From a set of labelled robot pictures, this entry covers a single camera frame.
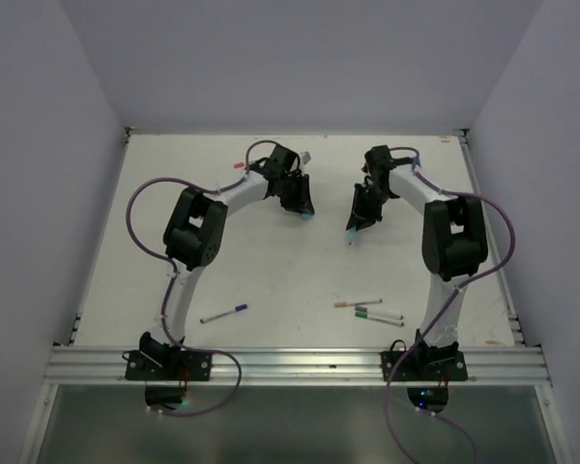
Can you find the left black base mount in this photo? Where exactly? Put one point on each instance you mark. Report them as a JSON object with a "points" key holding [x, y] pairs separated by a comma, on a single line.
{"points": [[154, 361]]}

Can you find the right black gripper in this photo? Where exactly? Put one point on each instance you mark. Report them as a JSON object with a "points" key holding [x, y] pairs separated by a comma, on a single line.
{"points": [[362, 216]]}

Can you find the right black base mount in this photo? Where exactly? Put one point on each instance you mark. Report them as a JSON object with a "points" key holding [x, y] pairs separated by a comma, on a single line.
{"points": [[432, 364]]}

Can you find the grey cap thin pen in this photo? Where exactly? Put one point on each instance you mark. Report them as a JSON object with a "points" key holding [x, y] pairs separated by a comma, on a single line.
{"points": [[379, 313]]}

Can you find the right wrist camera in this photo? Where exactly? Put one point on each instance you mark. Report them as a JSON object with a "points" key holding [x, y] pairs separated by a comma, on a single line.
{"points": [[366, 169]]}

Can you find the green cap thin pen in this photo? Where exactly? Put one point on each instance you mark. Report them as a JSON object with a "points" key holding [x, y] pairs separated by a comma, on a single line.
{"points": [[392, 322]]}

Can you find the purple cap thin pen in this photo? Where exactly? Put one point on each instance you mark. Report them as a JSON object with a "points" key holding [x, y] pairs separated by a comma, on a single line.
{"points": [[211, 318]]}

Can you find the aluminium front rail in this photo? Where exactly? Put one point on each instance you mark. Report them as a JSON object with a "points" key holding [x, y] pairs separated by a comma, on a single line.
{"points": [[491, 366]]}

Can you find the light blue highlighter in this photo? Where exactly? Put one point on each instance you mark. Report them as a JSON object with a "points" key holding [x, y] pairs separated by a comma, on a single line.
{"points": [[351, 235]]}

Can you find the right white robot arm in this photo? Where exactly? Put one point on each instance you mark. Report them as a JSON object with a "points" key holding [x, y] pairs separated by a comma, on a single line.
{"points": [[453, 238]]}

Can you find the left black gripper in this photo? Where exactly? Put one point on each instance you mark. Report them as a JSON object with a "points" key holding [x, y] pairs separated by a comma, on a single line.
{"points": [[302, 202]]}

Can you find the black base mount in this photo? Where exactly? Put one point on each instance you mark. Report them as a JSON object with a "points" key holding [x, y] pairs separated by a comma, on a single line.
{"points": [[154, 361], [432, 364]]}

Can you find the orange cap thin pen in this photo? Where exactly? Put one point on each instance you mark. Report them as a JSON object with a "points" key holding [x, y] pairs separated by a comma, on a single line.
{"points": [[356, 304]]}

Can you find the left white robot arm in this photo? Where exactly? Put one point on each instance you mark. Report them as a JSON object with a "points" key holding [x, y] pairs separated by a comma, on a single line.
{"points": [[194, 232]]}

